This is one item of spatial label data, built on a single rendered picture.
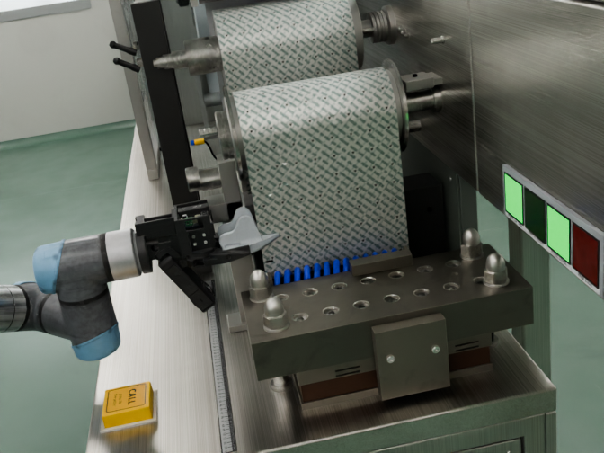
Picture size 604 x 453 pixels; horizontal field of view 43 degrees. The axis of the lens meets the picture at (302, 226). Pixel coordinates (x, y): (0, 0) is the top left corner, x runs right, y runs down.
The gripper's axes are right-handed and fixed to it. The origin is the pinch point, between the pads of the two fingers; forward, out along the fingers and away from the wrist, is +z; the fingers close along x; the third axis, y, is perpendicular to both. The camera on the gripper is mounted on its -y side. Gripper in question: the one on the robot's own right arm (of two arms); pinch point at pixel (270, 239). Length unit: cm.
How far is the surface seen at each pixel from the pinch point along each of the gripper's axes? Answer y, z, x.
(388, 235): -3.0, 18.6, -0.3
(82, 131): -107, -110, 555
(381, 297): -6.0, 13.3, -14.6
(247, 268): -7.8, -4.2, 7.8
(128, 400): -16.6, -25.4, -10.8
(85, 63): -51, -93, 556
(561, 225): 10.9, 29.6, -36.8
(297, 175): 9.5, 5.6, -0.2
